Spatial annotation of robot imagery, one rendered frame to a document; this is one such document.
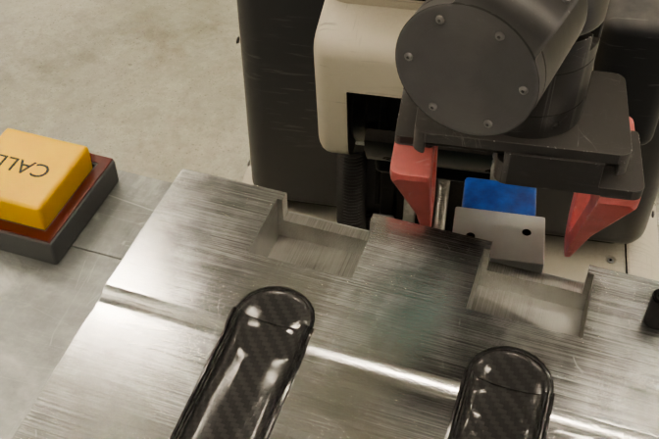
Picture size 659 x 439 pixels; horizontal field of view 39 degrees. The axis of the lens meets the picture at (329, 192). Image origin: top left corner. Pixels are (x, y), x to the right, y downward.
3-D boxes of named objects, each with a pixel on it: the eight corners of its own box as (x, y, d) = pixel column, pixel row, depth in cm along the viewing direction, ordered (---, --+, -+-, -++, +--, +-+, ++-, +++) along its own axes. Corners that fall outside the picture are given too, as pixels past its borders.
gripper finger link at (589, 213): (609, 300, 50) (653, 170, 43) (475, 282, 51) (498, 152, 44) (604, 211, 55) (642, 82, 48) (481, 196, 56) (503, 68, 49)
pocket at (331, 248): (283, 238, 51) (280, 190, 49) (377, 262, 50) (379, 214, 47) (252, 300, 48) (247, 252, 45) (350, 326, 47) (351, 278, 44)
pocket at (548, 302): (479, 287, 49) (486, 239, 46) (582, 313, 47) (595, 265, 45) (458, 356, 45) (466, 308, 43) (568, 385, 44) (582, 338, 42)
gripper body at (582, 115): (624, 185, 45) (663, 58, 39) (411, 160, 46) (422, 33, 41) (617, 102, 49) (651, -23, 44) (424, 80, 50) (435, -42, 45)
